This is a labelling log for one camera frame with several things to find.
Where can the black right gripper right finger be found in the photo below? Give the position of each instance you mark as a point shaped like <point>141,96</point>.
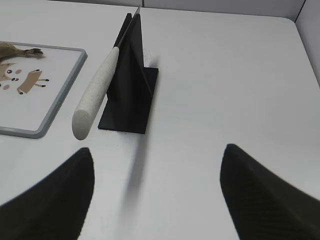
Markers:
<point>262,205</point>

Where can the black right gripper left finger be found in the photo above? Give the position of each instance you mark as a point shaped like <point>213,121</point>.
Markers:
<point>56,207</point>

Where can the knife with white speckled handle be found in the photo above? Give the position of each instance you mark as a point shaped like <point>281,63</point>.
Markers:
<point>92,98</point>

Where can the yellow banana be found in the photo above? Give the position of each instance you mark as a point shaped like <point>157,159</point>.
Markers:
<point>8,50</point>

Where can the white deer cutting board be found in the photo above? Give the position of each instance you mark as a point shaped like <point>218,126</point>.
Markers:
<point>32,89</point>

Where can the black knife stand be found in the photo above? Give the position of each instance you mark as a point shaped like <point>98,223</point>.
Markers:
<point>131,91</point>

